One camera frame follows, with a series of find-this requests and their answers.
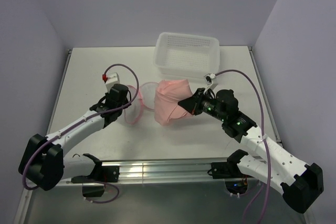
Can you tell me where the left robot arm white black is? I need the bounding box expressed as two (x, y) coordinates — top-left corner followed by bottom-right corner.
(18, 83), (135, 191)

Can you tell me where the white plastic perforated basket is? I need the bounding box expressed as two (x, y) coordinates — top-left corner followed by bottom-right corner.
(153, 32), (221, 78)

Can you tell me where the white mesh laundry bag pink zipper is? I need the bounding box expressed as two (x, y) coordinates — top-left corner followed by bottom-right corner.
(121, 82), (158, 125)

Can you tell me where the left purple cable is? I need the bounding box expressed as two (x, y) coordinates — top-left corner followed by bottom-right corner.
(22, 63), (140, 190)

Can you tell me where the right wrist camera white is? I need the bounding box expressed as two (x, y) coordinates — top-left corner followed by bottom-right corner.
(204, 73), (218, 91)

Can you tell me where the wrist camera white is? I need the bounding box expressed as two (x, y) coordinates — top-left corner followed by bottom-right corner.
(204, 73), (218, 91)
(102, 72), (120, 92)

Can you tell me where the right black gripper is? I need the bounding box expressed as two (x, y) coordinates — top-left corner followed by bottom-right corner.
(178, 87), (226, 122)

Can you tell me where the aluminium rail frame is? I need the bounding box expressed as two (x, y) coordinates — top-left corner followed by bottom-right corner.
(49, 156), (300, 186)

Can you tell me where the pink bra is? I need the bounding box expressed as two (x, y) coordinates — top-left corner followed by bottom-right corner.
(154, 79), (192, 126)

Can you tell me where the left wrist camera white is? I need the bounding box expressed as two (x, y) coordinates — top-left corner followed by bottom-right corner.
(102, 72), (120, 92)

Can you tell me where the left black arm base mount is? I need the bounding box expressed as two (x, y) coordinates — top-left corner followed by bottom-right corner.
(71, 166), (120, 202)

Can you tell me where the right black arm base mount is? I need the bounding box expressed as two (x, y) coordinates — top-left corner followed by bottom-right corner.
(207, 162), (248, 196)

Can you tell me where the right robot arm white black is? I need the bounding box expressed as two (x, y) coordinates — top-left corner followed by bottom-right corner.
(178, 88), (324, 214)

